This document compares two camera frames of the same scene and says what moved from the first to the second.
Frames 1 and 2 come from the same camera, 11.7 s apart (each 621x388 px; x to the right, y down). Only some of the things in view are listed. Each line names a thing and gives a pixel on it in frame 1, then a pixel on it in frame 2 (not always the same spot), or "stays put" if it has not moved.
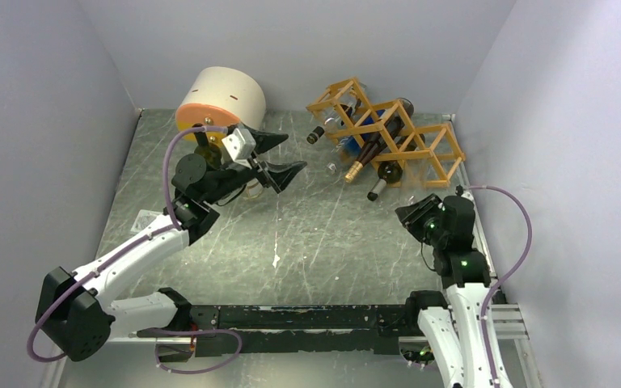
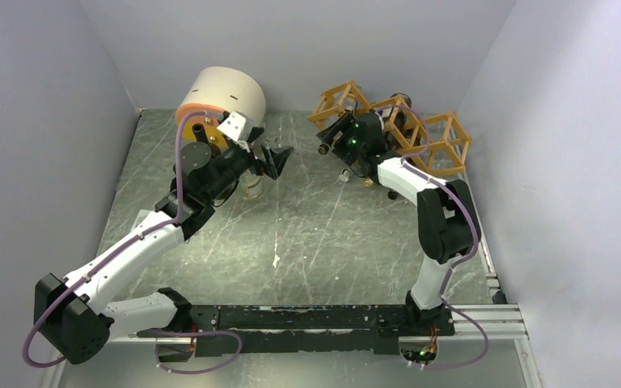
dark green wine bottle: x=211 y=152 stays put
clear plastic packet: x=143 y=218 stays put
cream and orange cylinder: x=216 y=99 stays put
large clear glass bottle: x=253 y=188 stays put
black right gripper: x=411 y=216 to x=346 y=125
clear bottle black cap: x=337 y=121 to x=323 y=149
